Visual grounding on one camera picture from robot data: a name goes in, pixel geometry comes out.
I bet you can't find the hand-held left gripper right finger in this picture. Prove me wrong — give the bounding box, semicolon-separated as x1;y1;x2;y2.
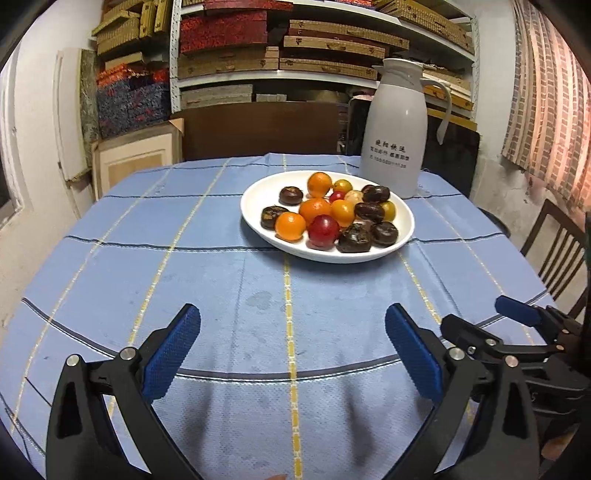
385;303;540;480

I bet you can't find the large dark red plum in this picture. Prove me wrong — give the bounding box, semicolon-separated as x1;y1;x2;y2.
308;215;341;248

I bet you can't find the white metal shelving rack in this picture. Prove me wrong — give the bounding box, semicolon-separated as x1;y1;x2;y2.
168;0;478;123

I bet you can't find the white thermos jug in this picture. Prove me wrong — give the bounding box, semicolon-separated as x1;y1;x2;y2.
359;58;452;199

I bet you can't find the pile of blue-red patterned boxes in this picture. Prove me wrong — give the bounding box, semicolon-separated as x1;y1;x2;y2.
95;65;171;139

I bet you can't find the brick-patterned curtain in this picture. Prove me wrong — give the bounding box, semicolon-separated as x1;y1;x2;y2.
501;0;591;204

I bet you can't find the white oval plate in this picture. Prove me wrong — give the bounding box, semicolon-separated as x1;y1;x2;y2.
240;170;415;264

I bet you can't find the mottled grey panel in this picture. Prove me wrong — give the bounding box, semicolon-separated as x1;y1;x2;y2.
78;48;102;144

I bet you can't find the white board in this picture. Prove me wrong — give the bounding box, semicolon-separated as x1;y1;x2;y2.
53;46;93;183

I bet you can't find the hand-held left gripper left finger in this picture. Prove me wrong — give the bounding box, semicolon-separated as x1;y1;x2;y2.
45;303;202;480

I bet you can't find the shelf with flat boxes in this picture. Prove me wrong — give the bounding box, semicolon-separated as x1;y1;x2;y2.
92;0;476;121

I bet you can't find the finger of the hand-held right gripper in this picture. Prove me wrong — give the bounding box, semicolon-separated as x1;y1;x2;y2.
495;295;585;352
440;315;555;370

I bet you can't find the red patterned flat box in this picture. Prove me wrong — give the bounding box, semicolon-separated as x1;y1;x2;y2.
179;11;269;54

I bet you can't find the dark wooden chair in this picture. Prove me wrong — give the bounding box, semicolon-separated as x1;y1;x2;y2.
519;198;591;319

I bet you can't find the light wooden frame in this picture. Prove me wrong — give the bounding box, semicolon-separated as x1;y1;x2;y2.
90;117;185;201

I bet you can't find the dark brown wooden board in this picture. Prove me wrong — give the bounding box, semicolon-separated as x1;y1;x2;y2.
171;102;352;162

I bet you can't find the blue checked tablecloth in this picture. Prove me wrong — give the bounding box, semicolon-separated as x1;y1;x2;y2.
0;152;555;480

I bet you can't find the black round stool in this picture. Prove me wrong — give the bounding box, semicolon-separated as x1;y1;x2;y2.
478;208;513;238

